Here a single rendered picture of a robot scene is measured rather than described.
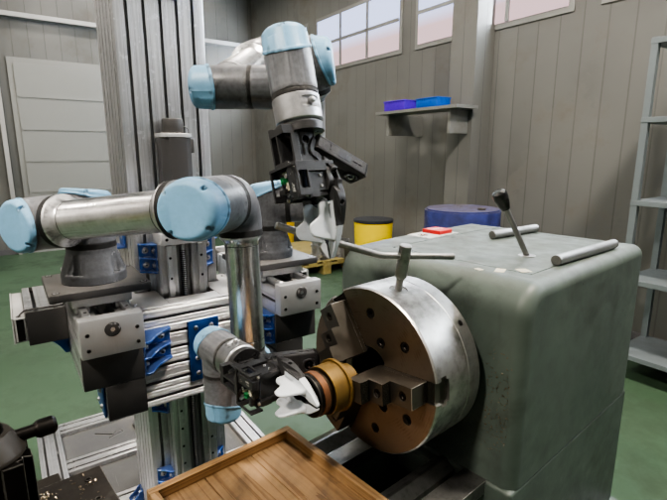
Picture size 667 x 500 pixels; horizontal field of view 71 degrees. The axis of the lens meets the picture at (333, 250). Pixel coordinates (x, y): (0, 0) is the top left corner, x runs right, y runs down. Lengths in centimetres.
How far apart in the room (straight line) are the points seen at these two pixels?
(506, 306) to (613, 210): 355
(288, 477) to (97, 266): 67
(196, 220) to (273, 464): 49
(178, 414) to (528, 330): 110
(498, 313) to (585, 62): 383
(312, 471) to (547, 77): 418
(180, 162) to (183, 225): 53
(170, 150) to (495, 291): 94
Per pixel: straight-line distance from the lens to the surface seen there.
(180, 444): 166
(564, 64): 467
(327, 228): 72
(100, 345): 119
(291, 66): 75
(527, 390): 93
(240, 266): 104
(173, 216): 90
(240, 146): 907
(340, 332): 87
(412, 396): 79
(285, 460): 101
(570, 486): 131
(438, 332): 82
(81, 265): 127
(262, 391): 84
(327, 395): 80
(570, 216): 455
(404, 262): 83
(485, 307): 89
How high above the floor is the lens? 148
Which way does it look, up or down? 12 degrees down
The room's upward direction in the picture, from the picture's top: straight up
